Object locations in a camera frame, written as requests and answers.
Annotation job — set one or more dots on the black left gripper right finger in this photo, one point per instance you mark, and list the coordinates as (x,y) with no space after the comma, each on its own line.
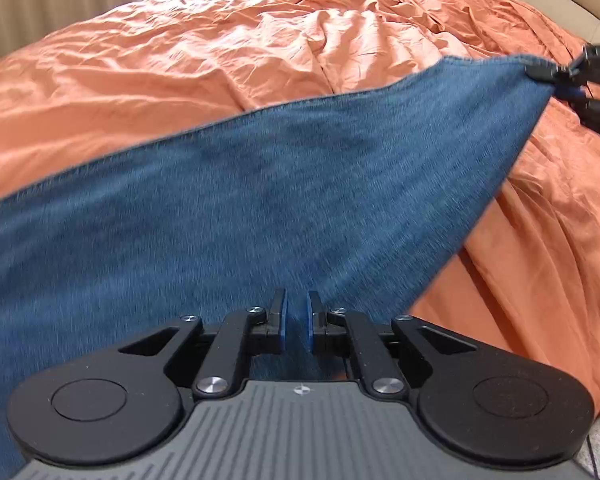
(479,403)

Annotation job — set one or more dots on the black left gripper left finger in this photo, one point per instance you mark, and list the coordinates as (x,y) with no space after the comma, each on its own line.
(116,403)

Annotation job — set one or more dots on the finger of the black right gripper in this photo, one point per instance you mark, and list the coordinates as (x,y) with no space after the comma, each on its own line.
(556,74)
(587,109)

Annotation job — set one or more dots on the orange bed sheet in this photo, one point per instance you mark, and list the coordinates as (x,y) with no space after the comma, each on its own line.
(528,277)

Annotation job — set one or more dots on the blue denim jeans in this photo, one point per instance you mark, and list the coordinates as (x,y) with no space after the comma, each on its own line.
(363,197)

